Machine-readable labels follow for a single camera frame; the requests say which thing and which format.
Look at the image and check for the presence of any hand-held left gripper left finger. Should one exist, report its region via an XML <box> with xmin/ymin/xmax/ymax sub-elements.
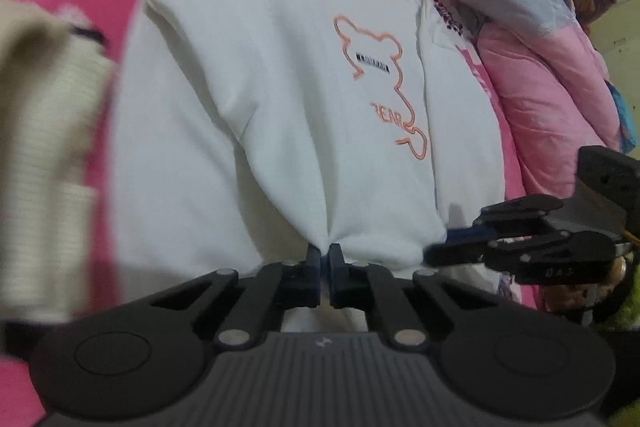
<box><xmin>150</xmin><ymin>244</ymin><xmax>321</xmax><ymax>349</ymax></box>

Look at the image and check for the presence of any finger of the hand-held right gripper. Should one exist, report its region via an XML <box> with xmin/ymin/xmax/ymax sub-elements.
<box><xmin>422</xmin><ymin>231</ymin><xmax>572</xmax><ymax>279</ymax></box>
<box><xmin>446</xmin><ymin>194</ymin><xmax>566</xmax><ymax>241</ymax></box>

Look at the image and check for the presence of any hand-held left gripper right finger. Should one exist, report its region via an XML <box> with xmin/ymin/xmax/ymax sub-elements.
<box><xmin>327</xmin><ymin>243</ymin><xmax>498</xmax><ymax>350</ymax></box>

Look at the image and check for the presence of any white sweatshirt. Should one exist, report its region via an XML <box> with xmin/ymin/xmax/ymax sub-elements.
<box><xmin>109</xmin><ymin>0</ymin><xmax>507</xmax><ymax>325</ymax></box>

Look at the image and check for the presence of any pink grey quilt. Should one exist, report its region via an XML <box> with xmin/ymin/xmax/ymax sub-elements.
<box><xmin>399</xmin><ymin>0</ymin><xmax>628</xmax><ymax>210</ymax></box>

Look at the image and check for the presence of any cream knitted garment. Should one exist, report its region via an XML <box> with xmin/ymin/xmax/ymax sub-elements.
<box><xmin>0</xmin><ymin>27</ymin><xmax>117</xmax><ymax>324</ymax></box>

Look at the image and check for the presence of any beige garment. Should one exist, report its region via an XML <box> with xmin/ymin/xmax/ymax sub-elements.
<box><xmin>0</xmin><ymin>0</ymin><xmax>68</xmax><ymax>188</ymax></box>

